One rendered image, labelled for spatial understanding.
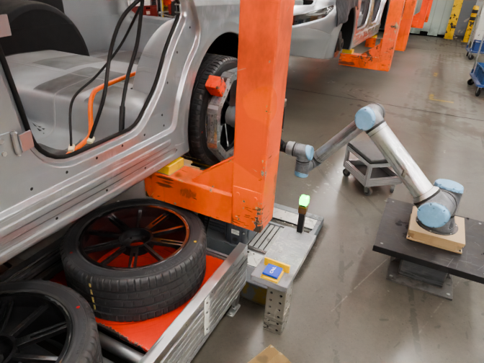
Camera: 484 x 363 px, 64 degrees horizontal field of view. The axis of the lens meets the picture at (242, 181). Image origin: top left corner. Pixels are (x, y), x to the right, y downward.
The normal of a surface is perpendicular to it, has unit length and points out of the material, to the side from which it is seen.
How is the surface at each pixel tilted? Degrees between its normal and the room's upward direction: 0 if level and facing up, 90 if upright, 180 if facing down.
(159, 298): 90
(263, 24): 90
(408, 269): 90
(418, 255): 0
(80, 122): 80
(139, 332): 0
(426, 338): 0
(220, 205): 90
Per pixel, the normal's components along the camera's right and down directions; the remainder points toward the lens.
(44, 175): 0.89, 0.28
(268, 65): -0.44, 0.41
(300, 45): -0.07, 0.72
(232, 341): 0.05, -0.88
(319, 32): 0.33, 0.46
